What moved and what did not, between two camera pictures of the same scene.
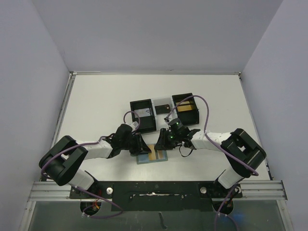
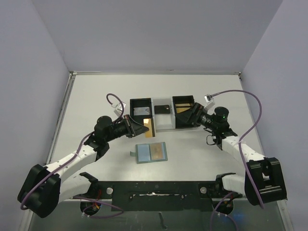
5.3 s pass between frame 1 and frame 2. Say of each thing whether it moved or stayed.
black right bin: stayed
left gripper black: moved
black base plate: stayed
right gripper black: moved
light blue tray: stayed
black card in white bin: stayed
